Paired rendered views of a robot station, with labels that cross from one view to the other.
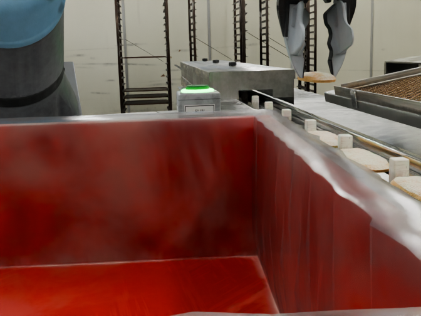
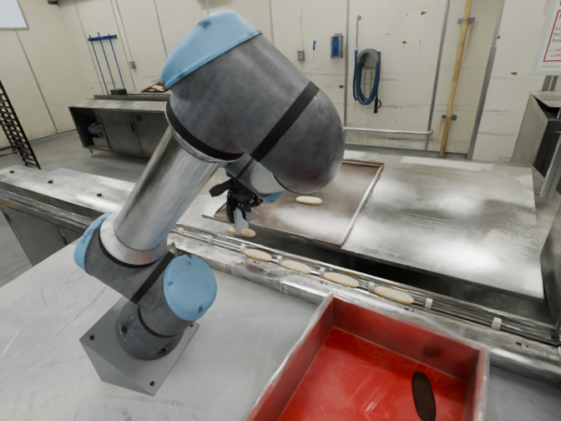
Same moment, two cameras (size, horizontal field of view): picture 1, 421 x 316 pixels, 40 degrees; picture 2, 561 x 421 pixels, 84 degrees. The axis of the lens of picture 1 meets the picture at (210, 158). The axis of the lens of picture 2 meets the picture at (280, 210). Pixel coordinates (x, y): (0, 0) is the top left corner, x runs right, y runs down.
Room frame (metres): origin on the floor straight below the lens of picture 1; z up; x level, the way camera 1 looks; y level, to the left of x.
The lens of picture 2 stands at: (0.14, 0.46, 1.45)
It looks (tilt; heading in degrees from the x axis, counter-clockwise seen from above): 28 degrees down; 307
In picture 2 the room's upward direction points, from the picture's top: 5 degrees counter-clockwise
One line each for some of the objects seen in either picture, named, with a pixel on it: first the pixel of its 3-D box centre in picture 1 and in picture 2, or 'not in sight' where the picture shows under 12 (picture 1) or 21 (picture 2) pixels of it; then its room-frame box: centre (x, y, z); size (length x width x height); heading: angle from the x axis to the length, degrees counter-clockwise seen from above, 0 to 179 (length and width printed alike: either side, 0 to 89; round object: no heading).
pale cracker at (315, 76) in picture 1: (316, 76); (241, 230); (0.76, -0.14, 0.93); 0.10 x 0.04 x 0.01; 6
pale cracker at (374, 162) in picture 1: (361, 157); (295, 266); (0.56, -0.15, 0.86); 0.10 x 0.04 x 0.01; 5
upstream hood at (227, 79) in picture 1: (218, 74); (61, 190); (1.83, -0.03, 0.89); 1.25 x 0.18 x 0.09; 5
